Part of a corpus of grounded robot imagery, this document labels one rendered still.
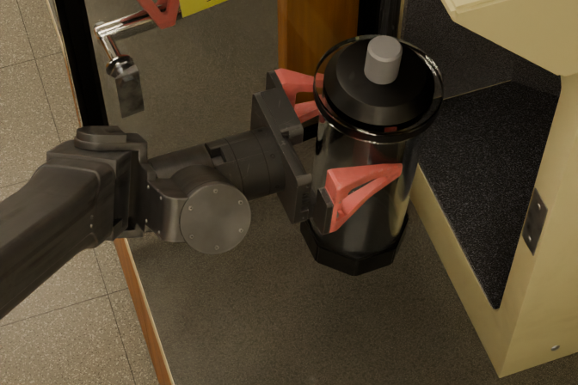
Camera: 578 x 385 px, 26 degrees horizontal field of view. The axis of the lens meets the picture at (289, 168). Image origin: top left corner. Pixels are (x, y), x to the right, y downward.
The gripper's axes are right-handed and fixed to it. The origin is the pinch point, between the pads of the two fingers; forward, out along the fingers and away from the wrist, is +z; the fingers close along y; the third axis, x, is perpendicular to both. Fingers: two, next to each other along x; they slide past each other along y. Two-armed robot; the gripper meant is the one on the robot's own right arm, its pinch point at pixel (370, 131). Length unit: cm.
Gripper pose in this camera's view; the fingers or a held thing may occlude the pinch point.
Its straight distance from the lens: 109.0
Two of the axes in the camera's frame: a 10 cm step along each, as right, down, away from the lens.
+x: -0.6, 6.0, 8.0
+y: -3.8, -7.6, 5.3
